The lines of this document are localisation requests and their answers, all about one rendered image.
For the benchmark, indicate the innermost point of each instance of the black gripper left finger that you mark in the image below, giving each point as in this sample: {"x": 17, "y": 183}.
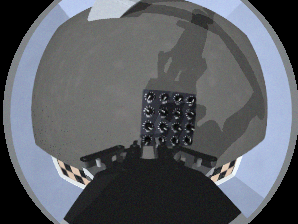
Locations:
{"x": 102, "y": 160}

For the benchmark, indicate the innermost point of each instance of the black knob box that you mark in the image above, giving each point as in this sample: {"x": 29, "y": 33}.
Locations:
{"x": 156, "y": 118}

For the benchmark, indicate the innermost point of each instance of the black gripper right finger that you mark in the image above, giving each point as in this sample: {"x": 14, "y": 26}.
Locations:
{"x": 168, "y": 158}

